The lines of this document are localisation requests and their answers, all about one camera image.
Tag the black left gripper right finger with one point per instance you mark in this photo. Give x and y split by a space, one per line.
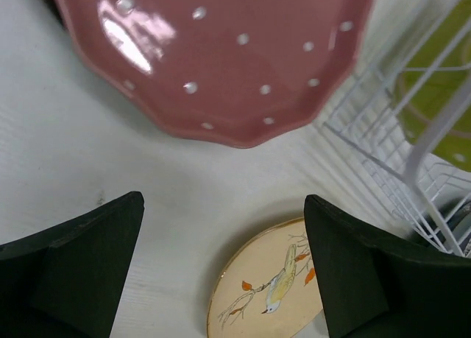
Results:
375 284

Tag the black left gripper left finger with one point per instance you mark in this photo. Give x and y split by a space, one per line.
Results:
67 280

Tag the green polka dot plate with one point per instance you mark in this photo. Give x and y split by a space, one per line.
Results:
439 88

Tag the pink polka dot plate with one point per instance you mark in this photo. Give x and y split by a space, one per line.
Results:
231 72

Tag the beige bird plate left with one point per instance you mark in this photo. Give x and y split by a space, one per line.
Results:
268 288

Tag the white wire dish rack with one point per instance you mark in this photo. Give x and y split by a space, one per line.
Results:
361 122

